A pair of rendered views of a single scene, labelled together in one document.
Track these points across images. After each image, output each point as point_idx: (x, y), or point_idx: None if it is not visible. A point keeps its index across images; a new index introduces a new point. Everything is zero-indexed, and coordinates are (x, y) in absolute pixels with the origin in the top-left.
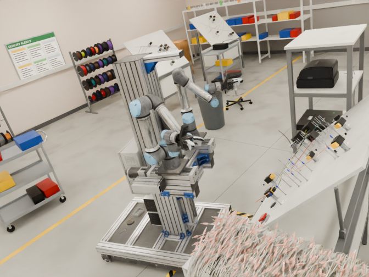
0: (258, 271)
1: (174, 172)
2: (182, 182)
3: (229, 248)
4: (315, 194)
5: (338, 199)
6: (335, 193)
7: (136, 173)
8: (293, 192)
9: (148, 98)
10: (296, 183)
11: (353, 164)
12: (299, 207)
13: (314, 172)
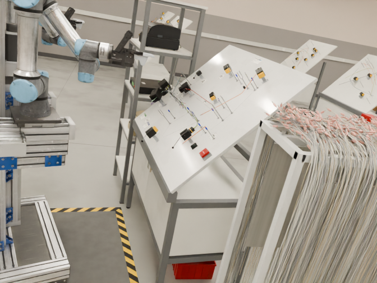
0: (365, 135)
1: (53, 119)
2: (55, 137)
3: (323, 127)
4: (275, 110)
5: None
6: None
7: None
8: (220, 126)
9: None
10: (210, 122)
11: (300, 81)
12: (257, 127)
13: (233, 106)
